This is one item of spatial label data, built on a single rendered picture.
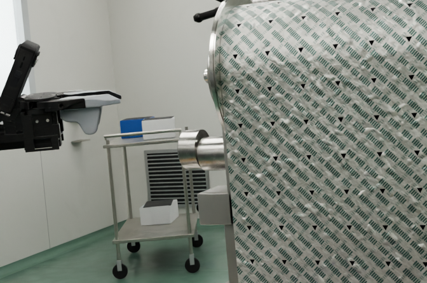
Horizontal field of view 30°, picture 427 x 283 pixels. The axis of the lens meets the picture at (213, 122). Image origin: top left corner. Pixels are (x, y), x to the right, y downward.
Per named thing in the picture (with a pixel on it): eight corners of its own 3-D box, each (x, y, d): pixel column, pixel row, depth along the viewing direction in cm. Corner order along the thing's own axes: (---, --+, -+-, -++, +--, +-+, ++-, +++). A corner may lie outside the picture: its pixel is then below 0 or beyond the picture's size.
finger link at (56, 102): (90, 105, 124) (36, 109, 125) (89, 95, 124) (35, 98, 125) (83, 111, 119) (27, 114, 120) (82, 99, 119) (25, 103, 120)
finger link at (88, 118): (123, 130, 124) (65, 133, 125) (119, 93, 123) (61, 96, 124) (119, 134, 121) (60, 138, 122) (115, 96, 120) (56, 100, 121)
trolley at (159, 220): (128, 252, 610) (115, 119, 604) (203, 245, 609) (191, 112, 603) (111, 282, 519) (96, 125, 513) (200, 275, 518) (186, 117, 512)
